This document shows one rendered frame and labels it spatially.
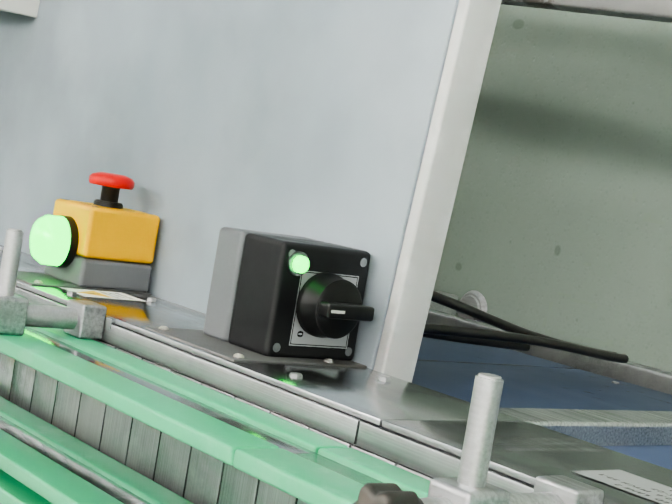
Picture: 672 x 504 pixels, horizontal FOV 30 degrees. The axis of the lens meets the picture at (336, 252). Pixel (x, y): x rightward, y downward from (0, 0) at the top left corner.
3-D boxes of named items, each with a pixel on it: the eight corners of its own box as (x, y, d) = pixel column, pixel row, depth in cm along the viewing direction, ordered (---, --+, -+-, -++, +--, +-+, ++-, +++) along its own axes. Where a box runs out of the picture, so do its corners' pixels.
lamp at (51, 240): (50, 263, 111) (19, 260, 109) (58, 213, 111) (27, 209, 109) (74, 271, 107) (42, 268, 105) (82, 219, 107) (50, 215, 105)
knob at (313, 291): (340, 337, 88) (372, 347, 85) (290, 334, 85) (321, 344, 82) (351, 274, 88) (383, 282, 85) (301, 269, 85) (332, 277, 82)
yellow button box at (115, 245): (114, 281, 117) (42, 274, 112) (127, 202, 116) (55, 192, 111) (153, 294, 111) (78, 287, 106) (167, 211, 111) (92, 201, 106)
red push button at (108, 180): (76, 206, 111) (82, 168, 111) (115, 211, 114) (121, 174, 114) (98, 211, 108) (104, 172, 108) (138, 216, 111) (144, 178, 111)
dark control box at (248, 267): (292, 340, 96) (200, 334, 90) (309, 237, 95) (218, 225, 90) (361, 363, 89) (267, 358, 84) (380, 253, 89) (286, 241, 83)
